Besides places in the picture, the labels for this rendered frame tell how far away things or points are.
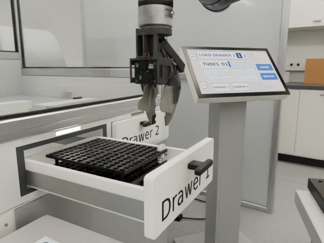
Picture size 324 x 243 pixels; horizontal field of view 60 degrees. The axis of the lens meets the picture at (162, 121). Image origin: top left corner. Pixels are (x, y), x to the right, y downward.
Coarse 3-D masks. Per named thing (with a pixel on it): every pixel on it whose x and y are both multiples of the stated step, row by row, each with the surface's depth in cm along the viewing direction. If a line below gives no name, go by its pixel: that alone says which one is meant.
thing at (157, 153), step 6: (156, 150) 67; (162, 150) 67; (144, 156) 63; (150, 156) 63; (156, 156) 64; (132, 162) 59; (138, 162) 59; (144, 162) 60; (126, 168) 56; (132, 168) 56
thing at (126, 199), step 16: (144, 144) 75; (32, 160) 62; (48, 160) 69; (32, 176) 61; (48, 176) 59; (64, 176) 56; (80, 176) 54; (96, 176) 53; (48, 192) 60; (64, 192) 57; (80, 192) 55; (96, 192) 52; (112, 192) 51; (128, 192) 49; (112, 208) 51; (128, 208) 49
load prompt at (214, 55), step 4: (196, 52) 139; (200, 52) 140; (204, 52) 141; (208, 52) 141; (212, 52) 142; (216, 52) 143; (220, 52) 144; (224, 52) 144; (228, 52) 145; (232, 52) 146; (236, 52) 147; (240, 52) 148; (244, 52) 149; (200, 56) 138; (204, 56) 139; (208, 56) 140; (212, 56) 140; (216, 56) 141; (220, 56) 142; (224, 56) 143; (228, 56) 144; (232, 56) 144; (236, 56) 145; (240, 56) 146; (244, 56) 147; (248, 56) 148
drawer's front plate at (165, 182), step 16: (208, 144) 65; (176, 160) 52; (192, 160) 57; (160, 176) 46; (176, 176) 51; (192, 176) 58; (144, 192) 45; (160, 192) 46; (176, 192) 52; (192, 192) 59; (144, 208) 45; (160, 208) 47; (176, 208) 53; (144, 224) 46; (160, 224) 47
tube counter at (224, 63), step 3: (222, 63) 140; (225, 63) 140; (228, 63) 141; (231, 63) 142; (234, 63) 142; (237, 63) 143; (240, 63) 143; (243, 63) 144; (246, 63) 145; (249, 63) 145; (222, 66) 139; (225, 66) 139; (228, 66) 140; (231, 66) 141; (234, 66) 141; (237, 66) 142; (240, 66) 142; (243, 66) 143; (246, 66) 144; (249, 66) 144; (252, 66) 145
